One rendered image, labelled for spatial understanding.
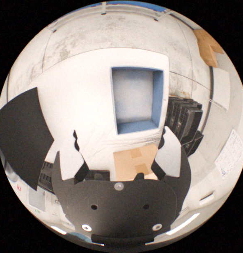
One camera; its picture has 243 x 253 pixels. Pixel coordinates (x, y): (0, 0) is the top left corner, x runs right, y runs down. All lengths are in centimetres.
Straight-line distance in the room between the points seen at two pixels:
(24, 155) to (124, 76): 43
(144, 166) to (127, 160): 8
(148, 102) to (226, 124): 247
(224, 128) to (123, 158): 257
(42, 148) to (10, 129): 19
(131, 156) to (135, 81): 31
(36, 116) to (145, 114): 45
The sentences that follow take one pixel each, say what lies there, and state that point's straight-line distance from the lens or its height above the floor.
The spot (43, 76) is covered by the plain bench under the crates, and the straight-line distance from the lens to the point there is 40.
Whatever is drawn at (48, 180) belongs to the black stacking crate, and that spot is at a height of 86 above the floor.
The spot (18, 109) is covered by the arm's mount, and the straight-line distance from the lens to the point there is 35.
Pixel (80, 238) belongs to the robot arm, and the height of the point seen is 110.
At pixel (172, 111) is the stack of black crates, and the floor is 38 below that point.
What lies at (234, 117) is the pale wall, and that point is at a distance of 259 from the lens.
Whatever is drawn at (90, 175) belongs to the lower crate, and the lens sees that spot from 56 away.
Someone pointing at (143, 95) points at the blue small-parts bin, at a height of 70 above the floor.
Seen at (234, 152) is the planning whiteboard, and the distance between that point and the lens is 275.
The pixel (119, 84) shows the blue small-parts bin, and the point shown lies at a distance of 28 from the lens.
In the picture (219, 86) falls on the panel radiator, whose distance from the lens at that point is 257.
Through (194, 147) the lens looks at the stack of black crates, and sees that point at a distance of 161.
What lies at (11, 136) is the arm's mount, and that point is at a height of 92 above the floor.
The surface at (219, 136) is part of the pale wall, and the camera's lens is 272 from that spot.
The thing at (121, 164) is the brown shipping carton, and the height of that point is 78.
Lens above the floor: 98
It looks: 57 degrees down
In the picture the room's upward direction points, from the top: 162 degrees clockwise
